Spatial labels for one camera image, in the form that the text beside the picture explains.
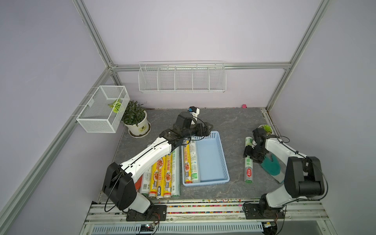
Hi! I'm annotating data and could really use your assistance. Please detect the small potted succulent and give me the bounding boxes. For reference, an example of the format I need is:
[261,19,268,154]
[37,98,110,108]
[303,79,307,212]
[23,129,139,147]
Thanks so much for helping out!
[259,124,274,135]

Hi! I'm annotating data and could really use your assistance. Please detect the teal rubber glove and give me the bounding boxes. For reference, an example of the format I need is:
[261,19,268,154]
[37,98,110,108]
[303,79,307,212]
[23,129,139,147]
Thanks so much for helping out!
[260,153,285,184]

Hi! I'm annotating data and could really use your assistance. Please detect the white wire wall shelf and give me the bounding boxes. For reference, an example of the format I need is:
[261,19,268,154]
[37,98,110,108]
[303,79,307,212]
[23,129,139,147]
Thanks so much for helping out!
[138,61,227,93]

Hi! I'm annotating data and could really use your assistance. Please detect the green circuit board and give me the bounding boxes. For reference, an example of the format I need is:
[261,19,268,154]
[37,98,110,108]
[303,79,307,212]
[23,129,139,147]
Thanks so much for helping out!
[138,223,157,234]

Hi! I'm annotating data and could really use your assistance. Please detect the yellow plastic wrap roll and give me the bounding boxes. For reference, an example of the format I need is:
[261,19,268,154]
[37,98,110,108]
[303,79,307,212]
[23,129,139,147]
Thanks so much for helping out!
[184,141,192,184]
[148,162,159,198]
[164,154,172,198]
[156,156,166,199]

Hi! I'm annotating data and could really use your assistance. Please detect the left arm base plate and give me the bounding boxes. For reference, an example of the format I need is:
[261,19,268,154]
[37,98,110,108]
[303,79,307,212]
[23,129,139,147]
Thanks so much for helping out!
[126,204,167,222]

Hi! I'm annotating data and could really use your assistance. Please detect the white green plastic wrap roll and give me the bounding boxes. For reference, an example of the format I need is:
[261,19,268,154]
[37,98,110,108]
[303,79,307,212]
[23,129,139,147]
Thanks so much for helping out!
[171,148,180,197]
[189,141,200,183]
[244,137,253,183]

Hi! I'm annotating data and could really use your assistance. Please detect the light blue plastic basket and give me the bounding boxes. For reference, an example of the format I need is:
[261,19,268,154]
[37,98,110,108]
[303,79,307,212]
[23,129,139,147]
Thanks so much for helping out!
[183,131,230,187]

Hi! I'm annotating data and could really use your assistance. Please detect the large potted green plant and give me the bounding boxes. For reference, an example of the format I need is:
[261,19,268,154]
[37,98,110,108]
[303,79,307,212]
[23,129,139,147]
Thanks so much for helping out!
[121,100,151,138]

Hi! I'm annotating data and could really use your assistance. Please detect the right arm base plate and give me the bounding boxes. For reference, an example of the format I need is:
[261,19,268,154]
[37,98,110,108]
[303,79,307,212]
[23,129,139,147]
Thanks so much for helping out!
[242,202,285,220]

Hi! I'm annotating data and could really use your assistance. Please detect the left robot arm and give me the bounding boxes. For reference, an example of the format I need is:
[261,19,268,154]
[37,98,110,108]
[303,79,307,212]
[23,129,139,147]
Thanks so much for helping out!
[102,112,213,213]

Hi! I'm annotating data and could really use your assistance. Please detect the white wire side basket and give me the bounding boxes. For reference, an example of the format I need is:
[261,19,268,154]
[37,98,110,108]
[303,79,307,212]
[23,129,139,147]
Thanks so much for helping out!
[76,85,130,133]

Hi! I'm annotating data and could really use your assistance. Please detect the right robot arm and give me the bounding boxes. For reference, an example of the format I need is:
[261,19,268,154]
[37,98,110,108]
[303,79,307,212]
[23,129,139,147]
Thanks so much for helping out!
[243,128,329,216]

